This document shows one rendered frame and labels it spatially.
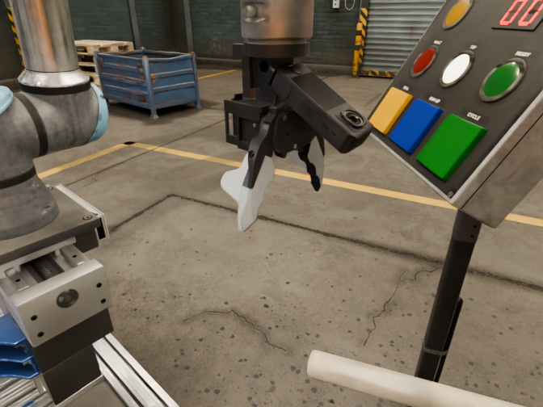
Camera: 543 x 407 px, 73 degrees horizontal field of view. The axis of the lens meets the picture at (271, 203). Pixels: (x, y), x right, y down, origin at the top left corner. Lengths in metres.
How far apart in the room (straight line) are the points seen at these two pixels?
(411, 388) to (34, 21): 0.84
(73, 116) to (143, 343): 1.07
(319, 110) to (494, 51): 0.29
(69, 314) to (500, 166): 0.67
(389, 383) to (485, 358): 1.06
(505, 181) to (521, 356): 1.33
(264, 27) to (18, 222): 0.55
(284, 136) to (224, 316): 1.32
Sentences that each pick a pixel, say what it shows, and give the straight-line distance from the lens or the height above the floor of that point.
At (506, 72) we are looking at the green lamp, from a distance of 0.55.
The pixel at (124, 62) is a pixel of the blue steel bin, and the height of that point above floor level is 0.62.
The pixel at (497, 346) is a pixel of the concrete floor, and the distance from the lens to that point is 1.78.
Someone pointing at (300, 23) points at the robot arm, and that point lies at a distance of 0.40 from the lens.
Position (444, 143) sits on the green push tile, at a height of 1.01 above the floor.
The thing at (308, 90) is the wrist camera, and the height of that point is 1.09.
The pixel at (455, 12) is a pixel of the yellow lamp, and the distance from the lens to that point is 0.73.
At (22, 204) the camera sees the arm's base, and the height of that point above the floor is 0.87.
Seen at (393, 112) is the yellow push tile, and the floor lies 1.01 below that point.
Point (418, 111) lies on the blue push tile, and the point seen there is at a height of 1.03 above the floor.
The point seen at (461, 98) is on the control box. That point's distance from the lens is 0.58.
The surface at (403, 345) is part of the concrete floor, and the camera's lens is 1.64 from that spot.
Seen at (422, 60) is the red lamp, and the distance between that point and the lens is 0.71.
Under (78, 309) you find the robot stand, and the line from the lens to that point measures 0.73.
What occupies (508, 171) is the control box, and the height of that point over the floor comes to 1.00.
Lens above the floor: 1.16
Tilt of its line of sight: 27 degrees down
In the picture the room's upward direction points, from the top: straight up
